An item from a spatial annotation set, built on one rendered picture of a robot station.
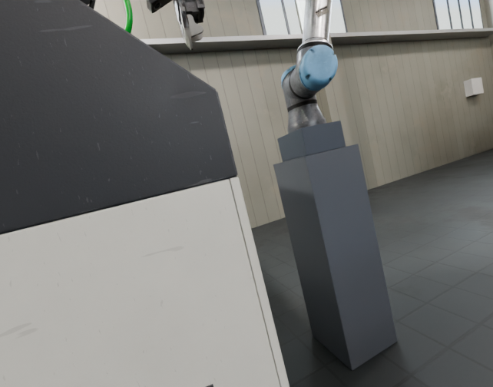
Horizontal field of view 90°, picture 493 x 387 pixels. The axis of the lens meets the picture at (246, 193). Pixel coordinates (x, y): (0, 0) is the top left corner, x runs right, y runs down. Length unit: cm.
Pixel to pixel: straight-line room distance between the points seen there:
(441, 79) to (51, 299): 677
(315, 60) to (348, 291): 79
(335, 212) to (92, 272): 74
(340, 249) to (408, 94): 509
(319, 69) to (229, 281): 68
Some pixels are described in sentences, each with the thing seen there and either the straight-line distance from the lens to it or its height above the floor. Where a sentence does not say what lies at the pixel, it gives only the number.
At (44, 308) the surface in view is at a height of 66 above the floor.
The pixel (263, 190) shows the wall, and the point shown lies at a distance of 359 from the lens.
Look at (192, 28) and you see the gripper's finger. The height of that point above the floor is 125.
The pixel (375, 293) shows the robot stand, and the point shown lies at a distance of 113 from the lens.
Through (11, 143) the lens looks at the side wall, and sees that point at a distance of 51.
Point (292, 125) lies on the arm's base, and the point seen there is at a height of 92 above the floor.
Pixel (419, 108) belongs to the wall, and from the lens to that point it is 605.
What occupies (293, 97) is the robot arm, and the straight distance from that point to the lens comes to 100.
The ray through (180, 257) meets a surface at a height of 68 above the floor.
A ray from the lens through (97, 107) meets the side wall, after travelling 48.
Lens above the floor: 79
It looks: 5 degrees down
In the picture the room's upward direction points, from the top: 14 degrees counter-clockwise
